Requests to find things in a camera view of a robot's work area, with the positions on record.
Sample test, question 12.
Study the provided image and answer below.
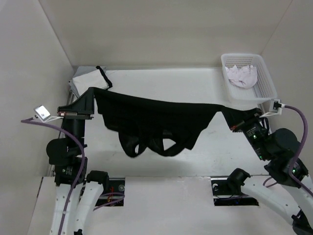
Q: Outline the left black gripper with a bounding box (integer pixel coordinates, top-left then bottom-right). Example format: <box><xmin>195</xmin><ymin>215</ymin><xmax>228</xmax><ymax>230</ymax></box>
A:
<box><xmin>59</xmin><ymin>87</ymin><xmax>96</xmax><ymax>153</ymax></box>

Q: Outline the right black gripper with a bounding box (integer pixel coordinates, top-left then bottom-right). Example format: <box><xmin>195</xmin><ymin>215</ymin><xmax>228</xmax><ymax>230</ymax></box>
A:
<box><xmin>220</xmin><ymin>105</ymin><xmax>270</xmax><ymax>159</ymax></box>

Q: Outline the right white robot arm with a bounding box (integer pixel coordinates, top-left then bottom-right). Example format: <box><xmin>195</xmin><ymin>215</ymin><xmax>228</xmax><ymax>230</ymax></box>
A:
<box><xmin>226</xmin><ymin>107</ymin><xmax>313</xmax><ymax>235</ymax></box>

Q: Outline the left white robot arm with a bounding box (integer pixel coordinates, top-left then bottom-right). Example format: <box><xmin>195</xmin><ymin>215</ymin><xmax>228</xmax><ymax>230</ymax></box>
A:
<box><xmin>46</xmin><ymin>88</ymin><xmax>110</xmax><ymax>235</ymax></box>

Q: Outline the folded black trimmed tank top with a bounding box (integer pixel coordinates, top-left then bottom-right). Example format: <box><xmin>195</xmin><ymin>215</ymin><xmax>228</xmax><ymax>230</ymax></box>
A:
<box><xmin>96</xmin><ymin>66</ymin><xmax>113</xmax><ymax>89</ymax></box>

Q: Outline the crumpled white tank top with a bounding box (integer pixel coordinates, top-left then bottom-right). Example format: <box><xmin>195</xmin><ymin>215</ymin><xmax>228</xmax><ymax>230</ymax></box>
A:
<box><xmin>225</xmin><ymin>65</ymin><xmax>258</xmax><ymax>89</ymax></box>

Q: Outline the white plastic mesh basket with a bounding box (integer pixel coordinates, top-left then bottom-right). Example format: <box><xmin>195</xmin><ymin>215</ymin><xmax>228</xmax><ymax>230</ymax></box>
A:
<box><xmin>221</xmin><ymin>53</ymin><xmax>277</xmax><ymax>104</ymax></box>

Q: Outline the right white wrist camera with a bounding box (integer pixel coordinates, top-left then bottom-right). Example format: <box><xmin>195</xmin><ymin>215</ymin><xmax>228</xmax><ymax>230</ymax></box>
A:
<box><xmin>260</xmin><ymin>99</ymin><xmax>285</xmax><ymax>118</ymax></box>

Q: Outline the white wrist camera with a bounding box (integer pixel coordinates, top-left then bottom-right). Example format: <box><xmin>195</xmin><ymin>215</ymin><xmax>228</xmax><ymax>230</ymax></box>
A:
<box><xmin>34</xmin><ymin>105</ymin><xmax>61</xmax><ymax>122</ymax></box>
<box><xmin>260</xmin><ymin>99</ymin><xmax>285</xmax><ymax>118</ymax></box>

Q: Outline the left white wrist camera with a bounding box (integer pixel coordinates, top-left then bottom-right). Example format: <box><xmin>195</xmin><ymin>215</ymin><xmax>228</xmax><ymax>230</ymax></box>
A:
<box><xmin>34</xmin><ymin>105</ymin><xmax>61</xmax><ymax>122</ymax></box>

